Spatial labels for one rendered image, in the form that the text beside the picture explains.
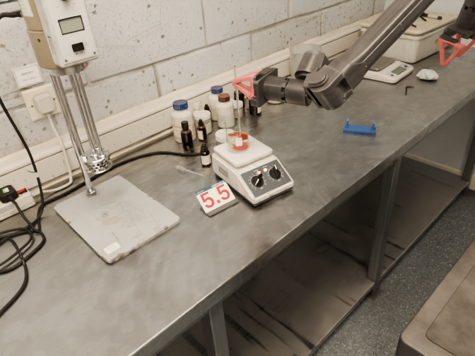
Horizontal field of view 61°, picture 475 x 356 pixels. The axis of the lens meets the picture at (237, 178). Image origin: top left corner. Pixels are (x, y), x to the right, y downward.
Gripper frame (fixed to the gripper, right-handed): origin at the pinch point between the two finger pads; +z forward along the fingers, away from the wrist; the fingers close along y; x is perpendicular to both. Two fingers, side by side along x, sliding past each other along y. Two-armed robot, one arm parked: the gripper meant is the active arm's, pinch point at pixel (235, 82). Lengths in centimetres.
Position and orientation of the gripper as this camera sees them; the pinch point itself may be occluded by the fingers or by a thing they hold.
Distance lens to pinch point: 102.9
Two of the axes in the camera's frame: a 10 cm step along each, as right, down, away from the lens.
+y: -5.1, 5.1, -6.9
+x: 0.7, 8.2, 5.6
